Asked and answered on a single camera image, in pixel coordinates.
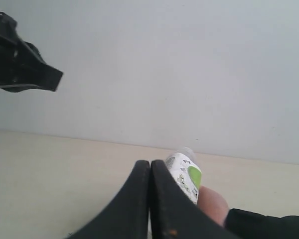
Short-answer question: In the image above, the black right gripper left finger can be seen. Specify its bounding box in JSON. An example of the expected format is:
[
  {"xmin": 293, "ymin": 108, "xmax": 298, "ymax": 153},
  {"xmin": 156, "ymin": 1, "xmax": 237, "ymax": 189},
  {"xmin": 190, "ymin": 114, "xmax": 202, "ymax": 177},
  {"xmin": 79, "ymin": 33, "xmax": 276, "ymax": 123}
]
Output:
[{"xmin": 70, "ymin": 160, "xmax": 150, "ymax": 239}]

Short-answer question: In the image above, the open bare human hand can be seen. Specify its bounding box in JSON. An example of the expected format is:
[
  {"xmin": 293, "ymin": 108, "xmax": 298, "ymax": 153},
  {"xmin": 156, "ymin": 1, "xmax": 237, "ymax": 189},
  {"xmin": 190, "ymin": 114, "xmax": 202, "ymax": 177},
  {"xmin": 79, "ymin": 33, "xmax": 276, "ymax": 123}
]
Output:
[{"xmin": 197, "ymin": 186, "xmax": 230, "ymax": 227}]

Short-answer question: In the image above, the clear bottle with barcode label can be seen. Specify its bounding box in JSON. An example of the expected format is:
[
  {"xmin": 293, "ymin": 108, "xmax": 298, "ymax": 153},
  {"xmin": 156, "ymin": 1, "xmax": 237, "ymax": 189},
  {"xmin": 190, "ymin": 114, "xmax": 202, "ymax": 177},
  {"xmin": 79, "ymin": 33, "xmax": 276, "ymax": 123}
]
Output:
[{"xmin": 165, "ymin": 147, "xmax": 202, "ymax": 204}]

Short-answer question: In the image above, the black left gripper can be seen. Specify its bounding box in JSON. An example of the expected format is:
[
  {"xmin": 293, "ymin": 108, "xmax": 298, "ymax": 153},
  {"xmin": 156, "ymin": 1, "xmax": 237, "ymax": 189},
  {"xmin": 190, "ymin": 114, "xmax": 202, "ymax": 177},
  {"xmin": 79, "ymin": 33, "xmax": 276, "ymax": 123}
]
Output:
[{"xmin": 0, "ymin": 11, "xmax": 63, "ymax": 93}]

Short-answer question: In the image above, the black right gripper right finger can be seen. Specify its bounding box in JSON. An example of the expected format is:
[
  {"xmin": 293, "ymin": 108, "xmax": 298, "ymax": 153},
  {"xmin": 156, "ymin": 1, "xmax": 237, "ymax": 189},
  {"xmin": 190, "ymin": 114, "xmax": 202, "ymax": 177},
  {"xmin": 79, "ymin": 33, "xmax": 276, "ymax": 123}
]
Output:
[{"xmin": 149, "ymin": 160, "xmax": 236, "ymax": 239}]

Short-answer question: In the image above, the black sleeved forearm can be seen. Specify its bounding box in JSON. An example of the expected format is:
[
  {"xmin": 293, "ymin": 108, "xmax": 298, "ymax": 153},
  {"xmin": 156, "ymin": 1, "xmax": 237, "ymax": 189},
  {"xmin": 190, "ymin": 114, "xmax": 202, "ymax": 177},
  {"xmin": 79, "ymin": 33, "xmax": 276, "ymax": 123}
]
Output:
[{"xmin": 225, "ymin": 209, "xmax": 299, "ymax": 239}]

